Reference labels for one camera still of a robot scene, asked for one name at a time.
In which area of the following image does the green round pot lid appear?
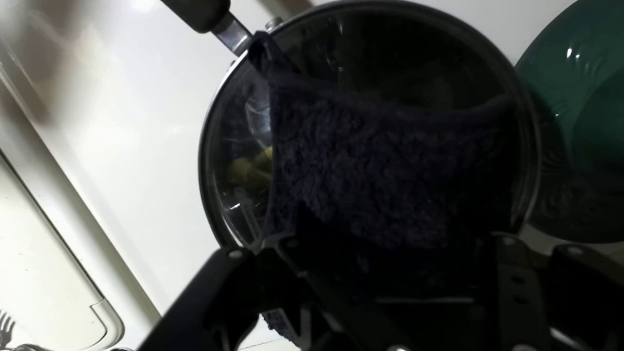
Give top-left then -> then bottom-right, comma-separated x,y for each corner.
516,0 -> 624,244

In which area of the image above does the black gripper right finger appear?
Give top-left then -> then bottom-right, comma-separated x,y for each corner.
485,233 -> 624,351

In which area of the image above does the dark blue towel cloth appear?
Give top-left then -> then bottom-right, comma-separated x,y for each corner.
249,40 -> 512,258

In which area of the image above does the dark metal pot with handle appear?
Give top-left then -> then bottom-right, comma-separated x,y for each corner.
163,0 -> 539,256

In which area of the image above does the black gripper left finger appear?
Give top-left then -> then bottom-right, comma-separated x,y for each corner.
138,248 -> 286,351

